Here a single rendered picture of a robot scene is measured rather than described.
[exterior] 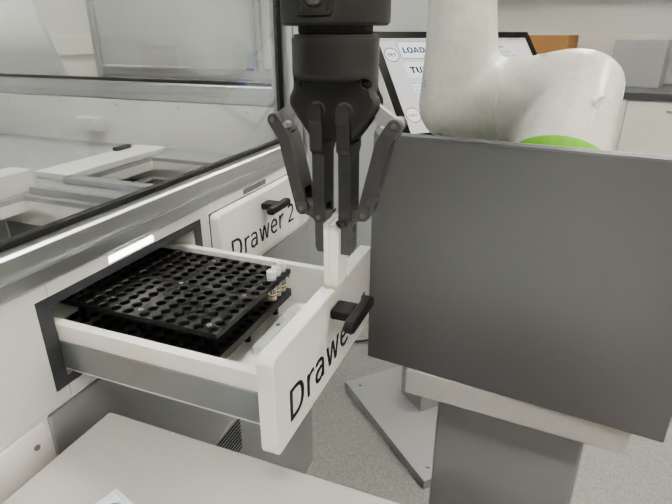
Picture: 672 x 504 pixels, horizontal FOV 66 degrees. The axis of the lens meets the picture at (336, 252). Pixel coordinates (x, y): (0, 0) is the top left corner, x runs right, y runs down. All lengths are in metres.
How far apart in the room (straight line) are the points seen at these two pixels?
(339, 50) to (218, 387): 0.33
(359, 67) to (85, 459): 0.50
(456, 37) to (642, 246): 0.40
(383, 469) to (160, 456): 1.10
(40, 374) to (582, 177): 0.61
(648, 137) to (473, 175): 2.84
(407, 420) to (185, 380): 1.28
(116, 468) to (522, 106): 0.68
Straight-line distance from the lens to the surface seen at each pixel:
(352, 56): 0.44
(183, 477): 0.61
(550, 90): 0.79
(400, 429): 1.74
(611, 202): 0.60
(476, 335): 0.68
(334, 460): 1.68
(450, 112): 0.82
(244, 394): 0.52
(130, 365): 0.60
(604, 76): 0.81
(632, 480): 1.84
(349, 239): 0.50
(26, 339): 0.63
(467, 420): 0.81
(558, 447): 0.81
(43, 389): 0.67
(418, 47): 1.41
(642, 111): 3.40
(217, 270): 0.70
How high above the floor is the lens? 1.19
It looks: 23 degrees down
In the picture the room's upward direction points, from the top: straight up
